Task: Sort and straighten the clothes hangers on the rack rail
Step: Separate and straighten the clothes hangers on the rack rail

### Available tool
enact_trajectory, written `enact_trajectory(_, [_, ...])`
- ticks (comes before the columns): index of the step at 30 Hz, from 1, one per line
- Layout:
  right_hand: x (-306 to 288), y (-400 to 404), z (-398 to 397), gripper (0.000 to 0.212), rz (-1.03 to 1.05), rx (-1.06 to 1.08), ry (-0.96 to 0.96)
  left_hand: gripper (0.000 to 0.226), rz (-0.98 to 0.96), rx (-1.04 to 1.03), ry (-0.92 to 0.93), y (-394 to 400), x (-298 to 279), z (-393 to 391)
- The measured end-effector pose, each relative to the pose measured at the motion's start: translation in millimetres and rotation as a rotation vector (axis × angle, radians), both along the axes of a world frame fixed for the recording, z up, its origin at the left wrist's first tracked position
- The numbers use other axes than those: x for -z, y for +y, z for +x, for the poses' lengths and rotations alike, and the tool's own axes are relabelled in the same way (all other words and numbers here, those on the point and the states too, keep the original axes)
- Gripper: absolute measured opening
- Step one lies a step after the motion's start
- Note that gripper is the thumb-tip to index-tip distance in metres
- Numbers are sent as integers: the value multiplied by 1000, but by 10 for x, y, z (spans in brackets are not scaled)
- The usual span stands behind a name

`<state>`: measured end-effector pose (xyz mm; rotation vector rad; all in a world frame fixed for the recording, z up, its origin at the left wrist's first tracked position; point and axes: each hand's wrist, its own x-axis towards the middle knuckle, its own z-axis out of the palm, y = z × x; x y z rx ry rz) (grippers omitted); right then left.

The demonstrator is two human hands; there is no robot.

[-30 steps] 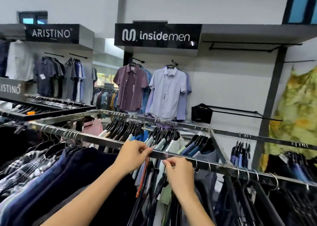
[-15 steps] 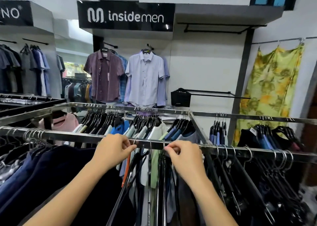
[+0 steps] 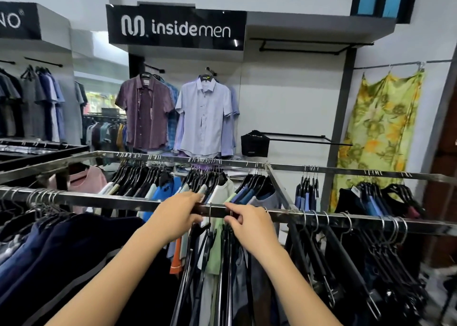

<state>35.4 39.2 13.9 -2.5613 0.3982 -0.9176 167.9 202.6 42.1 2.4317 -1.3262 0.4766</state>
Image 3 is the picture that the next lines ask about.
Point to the person's left hand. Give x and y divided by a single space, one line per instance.
171 217

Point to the person's right hand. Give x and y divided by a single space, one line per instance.
255 231

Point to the person's right fingers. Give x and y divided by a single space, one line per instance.
235 217

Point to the person's left fingers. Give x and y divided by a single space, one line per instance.
194 202

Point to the person's right forearm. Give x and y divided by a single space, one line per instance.
292 290

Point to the row of colourful hung shirts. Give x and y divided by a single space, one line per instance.
157 186

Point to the row of mixed hung garments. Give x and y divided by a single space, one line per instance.
221 283

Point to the lavender shirt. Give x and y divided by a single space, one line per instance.
228 136

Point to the black folded garment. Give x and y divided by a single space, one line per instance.
254 144

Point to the row of blue hung shirts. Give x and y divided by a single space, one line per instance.
307 193

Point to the blue plaid shirt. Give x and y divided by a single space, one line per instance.
173 122

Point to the pale blue short-sleeve shirt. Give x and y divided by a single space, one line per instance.
203 118

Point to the chrome clothes rack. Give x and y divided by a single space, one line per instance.
107 202

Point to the purple short-sleeve shirt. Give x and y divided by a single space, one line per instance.
146 115

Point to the pink shirt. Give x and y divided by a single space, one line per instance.
89 181

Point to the row of distant hung clothes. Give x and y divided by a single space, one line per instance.
103 133

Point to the row of navy garments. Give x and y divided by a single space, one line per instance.
71 258

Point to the row of black clip hangers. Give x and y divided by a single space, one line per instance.
360 272

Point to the row of black hung tops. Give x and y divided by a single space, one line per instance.
378 199

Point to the black display rack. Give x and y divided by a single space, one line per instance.
43 150

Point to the yellow floral dress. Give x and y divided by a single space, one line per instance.
378 129

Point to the wide black store sign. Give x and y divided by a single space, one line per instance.
175 29

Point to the brown wooden door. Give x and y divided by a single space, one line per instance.
442 193

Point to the thin silver hanging rod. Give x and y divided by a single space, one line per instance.
403 64

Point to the small black store sign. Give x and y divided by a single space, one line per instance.
18 20

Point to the thin black wall rail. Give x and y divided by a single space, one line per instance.
303 139

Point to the long black wall rail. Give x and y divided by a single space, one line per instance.
310 44

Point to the row of grey wall shirts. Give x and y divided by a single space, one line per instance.
32 104

